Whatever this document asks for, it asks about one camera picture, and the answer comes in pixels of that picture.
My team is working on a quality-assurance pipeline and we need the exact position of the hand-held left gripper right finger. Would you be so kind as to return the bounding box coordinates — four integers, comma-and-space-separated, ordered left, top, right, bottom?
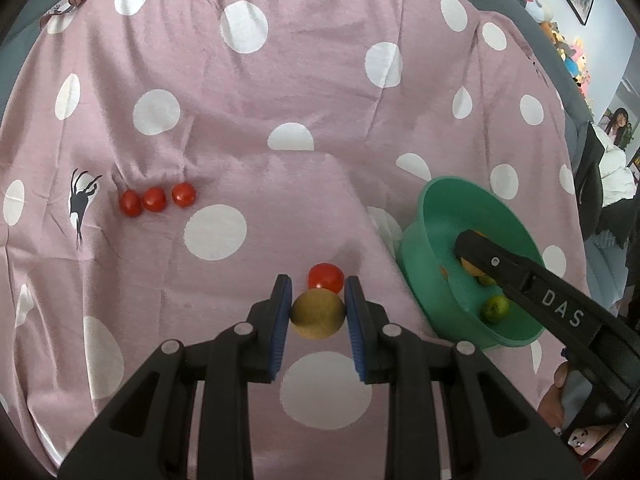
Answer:
345, 276, 585, 480

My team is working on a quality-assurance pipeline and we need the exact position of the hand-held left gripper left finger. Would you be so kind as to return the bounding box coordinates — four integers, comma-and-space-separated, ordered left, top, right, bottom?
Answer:
57, 275, 293, 480

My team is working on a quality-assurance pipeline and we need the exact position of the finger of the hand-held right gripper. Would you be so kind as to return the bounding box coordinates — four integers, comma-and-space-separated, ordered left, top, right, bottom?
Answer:
455, 230, 543, 303

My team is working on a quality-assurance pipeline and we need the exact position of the orange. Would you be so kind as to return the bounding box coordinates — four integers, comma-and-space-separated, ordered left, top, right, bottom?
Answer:
460, 230, 487, 277

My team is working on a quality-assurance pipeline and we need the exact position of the large tan round fruit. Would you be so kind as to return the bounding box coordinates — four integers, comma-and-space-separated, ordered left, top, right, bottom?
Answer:
291, 288, 347, 341

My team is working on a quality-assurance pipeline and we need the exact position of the green lime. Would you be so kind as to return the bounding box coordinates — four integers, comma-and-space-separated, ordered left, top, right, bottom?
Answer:
481, 295, 511, 323

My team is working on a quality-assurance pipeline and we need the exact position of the large red tomato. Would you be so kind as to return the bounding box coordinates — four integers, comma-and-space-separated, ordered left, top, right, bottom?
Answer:
307, 262, 345, 295

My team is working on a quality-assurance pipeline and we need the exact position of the green plastic bowl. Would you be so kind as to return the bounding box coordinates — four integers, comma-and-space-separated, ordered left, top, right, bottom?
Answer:
397, 176, 546, 350

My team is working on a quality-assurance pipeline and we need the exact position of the red cherry tomato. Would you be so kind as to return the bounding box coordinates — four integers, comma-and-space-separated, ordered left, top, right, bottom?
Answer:
171, 182, 197, 208
119, 190, 142, 218
141, 187, 167, 213

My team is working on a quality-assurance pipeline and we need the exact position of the person's right hand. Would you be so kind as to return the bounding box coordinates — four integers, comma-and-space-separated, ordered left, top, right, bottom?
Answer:
538, 362, 617, 456

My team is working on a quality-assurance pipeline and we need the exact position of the light blue cloth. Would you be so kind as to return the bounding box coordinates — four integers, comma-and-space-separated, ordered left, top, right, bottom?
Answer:
582, 230, 632, 313

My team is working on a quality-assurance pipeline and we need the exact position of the dark cloth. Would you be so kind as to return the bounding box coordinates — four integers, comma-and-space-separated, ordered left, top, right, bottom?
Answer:
575, 125, 640, 261

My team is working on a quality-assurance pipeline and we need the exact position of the white cloth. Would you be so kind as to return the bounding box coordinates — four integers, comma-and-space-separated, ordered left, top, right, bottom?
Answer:
600, 135, 640, 207

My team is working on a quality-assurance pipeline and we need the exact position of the row of plush toys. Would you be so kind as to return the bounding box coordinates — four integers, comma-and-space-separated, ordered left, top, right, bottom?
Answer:
522, 0, 596, 101

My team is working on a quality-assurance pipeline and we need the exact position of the pink polka-dot blanket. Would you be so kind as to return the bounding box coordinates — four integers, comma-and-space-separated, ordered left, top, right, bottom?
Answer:
0, 0, 601, 480

